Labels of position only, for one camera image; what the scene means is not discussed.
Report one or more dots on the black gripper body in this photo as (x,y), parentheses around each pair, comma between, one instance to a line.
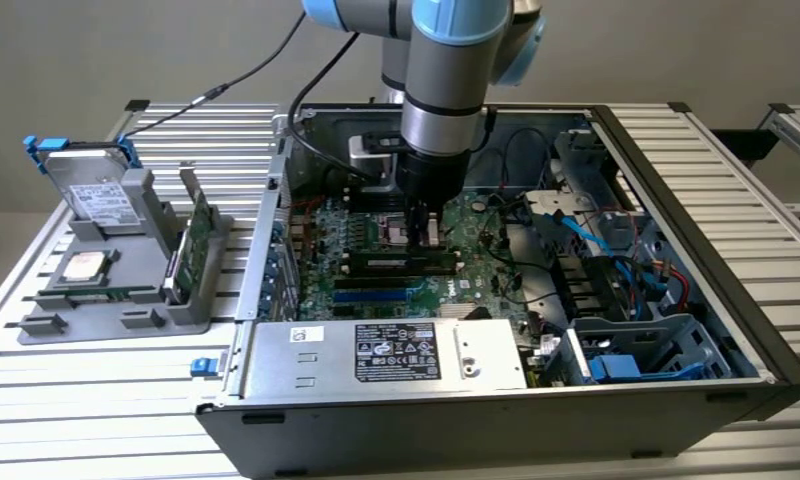
(435,175)

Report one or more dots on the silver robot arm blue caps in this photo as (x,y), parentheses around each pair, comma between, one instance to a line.
(443,75)

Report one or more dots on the green RAM stick black label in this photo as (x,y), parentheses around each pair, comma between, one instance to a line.
(387,261)

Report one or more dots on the CPU socket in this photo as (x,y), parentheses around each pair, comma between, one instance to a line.
(390,230)

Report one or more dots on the round coin battery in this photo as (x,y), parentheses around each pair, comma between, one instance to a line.
(481,204)

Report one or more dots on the green motherboard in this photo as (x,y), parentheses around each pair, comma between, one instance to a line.
(481,280)

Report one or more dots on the blue expansion slot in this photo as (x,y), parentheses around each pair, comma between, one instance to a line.
(368,296)

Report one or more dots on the silver chipset heatsink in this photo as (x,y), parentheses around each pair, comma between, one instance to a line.
(466,312)

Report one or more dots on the grey metal optical bay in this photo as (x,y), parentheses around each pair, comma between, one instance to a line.
(574,170)

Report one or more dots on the black drive cage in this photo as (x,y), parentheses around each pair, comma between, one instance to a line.
(597,287)

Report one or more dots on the silver power supply unit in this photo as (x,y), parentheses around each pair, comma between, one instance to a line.
(347,357)

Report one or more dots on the green graphics card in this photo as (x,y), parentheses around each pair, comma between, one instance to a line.
(190,250)

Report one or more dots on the black open PC case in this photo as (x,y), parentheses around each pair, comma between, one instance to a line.
(481,430)

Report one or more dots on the grey disk bay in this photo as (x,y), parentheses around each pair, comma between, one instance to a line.
(667,345)

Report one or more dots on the blue case latch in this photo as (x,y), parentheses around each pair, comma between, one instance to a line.
(203,365)

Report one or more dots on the silver hard disk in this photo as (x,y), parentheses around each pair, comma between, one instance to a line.
(96,192)

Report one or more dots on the grey parts rack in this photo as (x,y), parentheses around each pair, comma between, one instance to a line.
(116,320)

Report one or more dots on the silver CPU chip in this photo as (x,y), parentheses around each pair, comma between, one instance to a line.
(88,266)

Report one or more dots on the blue disk carrier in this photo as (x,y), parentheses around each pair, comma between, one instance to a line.
(46,145)

